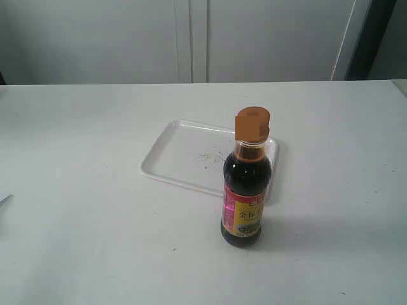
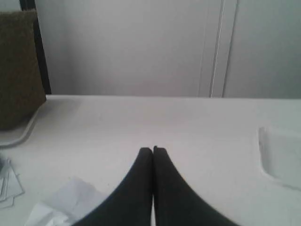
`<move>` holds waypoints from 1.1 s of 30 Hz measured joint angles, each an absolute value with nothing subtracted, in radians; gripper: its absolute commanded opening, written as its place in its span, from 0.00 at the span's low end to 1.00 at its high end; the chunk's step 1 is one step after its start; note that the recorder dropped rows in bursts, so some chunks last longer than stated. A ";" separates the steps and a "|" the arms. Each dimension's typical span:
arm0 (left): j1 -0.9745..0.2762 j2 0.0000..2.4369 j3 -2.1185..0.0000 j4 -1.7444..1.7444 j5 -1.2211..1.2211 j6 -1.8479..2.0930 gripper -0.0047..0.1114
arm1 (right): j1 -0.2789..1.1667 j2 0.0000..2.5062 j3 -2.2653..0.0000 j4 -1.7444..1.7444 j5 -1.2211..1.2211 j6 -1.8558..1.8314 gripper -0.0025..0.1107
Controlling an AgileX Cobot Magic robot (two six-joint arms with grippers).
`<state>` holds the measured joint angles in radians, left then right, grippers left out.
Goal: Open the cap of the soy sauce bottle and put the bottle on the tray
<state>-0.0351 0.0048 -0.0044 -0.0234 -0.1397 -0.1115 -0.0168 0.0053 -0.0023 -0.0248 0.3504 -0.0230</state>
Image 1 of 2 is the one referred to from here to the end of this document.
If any dark soy sauce bottle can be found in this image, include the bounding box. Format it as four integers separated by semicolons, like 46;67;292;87
220;140;272;248

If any orange flip bottle cap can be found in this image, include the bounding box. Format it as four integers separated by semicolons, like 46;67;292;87
235;106;271;144

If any white plastic tray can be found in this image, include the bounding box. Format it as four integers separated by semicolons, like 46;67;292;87
141;120;279;197

